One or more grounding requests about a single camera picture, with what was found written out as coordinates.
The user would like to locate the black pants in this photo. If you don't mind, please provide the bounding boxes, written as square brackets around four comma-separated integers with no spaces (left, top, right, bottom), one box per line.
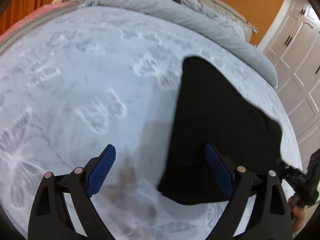
[157,56,282,205]

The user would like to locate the person right hand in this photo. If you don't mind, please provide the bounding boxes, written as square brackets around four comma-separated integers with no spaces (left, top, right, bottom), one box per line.
[288,196,305,233]

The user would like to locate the white wardrobe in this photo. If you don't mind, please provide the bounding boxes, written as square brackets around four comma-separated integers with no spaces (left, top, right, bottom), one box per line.
[264,0,319,168]

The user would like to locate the butterfly print bed sheet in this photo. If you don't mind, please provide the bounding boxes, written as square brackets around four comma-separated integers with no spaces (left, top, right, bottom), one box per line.
[1,6,302,239]

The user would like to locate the grey folded duvet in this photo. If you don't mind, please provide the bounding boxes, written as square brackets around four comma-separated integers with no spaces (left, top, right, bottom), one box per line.
[79,0,278,88]

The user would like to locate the pink mattress edge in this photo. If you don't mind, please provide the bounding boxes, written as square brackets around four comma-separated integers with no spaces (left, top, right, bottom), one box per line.
[1,0,80,42]

